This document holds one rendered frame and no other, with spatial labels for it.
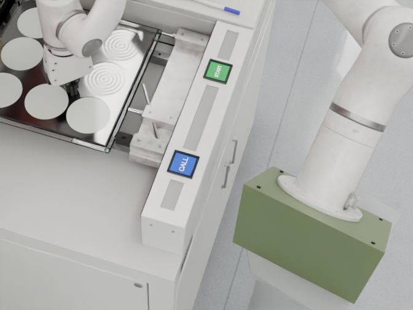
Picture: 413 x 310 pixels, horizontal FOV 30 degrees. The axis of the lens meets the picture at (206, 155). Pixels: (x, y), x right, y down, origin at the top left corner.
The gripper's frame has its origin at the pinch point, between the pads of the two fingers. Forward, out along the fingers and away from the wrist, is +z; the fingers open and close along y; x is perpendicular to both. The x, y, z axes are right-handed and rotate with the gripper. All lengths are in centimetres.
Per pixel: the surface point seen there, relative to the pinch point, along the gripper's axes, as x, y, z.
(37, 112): -2.1, -9.4, 2.0
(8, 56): 15.9, -9.2, 2.0
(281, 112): 20, 84, 92
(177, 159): -30.9, 11.0, -4.4
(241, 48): -10.9, 38.6, -4.0
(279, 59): 41, 97, 92
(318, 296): -67, 26, 10
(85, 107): -5.7, 0.7, 2.1
